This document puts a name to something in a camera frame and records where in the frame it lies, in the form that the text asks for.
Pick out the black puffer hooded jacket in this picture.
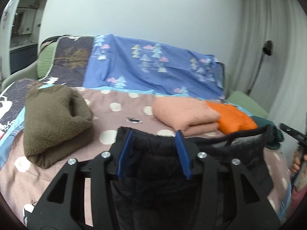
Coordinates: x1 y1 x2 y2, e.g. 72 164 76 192
111 126 281 229

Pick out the person's right hand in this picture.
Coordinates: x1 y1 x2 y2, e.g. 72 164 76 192
290 150 301 174

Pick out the dark green fleece garment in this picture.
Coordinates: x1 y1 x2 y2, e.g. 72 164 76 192
251 116 284 150

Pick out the pink polka-dot bed cover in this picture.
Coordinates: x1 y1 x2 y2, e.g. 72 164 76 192
1 88 290 229

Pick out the grey curtain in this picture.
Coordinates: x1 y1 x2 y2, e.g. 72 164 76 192
228 0 306 127

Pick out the orange puffer jacket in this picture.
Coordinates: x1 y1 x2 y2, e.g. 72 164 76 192
206 101 257 135

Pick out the brown fleece garment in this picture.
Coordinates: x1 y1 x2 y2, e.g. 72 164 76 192
23 85 94 169

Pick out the black floor lamp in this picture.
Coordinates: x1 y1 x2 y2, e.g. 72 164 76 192
247 40 273 96

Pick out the pink quilted garment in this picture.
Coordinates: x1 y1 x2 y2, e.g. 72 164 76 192
152 97 220 136

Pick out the dark deer-print blanket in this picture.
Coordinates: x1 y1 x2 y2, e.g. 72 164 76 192
1 35 95 136

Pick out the blue tree-print sheet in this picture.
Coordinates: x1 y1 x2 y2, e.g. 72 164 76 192
83 34 225 100

